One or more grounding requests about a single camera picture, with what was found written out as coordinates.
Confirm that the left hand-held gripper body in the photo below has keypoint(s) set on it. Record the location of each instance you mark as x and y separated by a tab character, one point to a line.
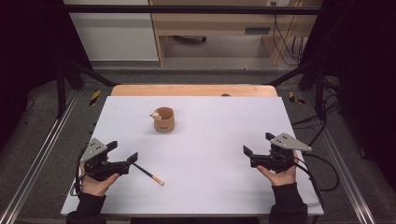
93	149

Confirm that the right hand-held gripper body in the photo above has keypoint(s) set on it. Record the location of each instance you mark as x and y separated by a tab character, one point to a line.
289	142

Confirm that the black brush with wooden tip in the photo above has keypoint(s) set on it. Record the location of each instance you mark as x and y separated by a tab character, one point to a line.
149	175

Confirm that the wooden pen holder with figure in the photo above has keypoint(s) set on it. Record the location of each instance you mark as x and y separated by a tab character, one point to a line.
164	123

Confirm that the person's right hand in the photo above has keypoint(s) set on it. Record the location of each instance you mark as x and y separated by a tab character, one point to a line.
281	179

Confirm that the person's left hand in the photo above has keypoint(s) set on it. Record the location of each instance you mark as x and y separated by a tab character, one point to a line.
96	186

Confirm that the white table board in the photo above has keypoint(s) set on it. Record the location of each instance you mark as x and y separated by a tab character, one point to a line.
199	174

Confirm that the wooden table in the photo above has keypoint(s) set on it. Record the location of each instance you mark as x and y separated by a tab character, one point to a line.
186	90

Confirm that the dark curtain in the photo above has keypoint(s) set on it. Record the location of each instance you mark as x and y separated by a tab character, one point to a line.
367	77
28	62

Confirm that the white cabinet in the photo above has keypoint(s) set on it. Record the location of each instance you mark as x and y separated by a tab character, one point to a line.
115	37

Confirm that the light wooden desk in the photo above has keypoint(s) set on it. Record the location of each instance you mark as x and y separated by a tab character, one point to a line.
218	23

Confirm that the aluminium rail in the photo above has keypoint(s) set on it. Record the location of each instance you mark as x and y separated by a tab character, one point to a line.
37	155
342	161

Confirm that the black frame strut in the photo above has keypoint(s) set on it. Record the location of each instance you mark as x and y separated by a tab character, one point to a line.
320	90
61	90

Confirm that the black horizontal frame bar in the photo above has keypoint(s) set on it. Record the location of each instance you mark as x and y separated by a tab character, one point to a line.
186	9

